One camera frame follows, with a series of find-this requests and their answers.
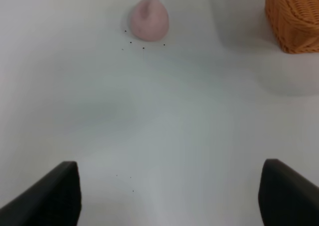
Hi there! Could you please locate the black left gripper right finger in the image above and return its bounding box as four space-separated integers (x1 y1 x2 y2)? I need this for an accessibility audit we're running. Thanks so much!
258 159 319 226

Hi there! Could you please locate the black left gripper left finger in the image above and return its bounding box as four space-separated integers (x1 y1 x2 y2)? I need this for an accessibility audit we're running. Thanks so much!
0 161 82 226

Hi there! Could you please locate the pink peach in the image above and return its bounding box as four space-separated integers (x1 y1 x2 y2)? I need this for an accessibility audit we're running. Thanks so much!
129 0 169 42

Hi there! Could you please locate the orange wicker basket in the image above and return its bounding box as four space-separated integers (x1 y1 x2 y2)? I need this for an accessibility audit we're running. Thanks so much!
265 0 319 54

